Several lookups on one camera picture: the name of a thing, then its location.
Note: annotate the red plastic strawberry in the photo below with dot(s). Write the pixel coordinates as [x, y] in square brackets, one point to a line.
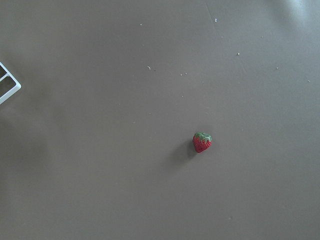
[201, 141]

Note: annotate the white wire cup rack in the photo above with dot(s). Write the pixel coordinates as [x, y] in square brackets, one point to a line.
[9, 85]

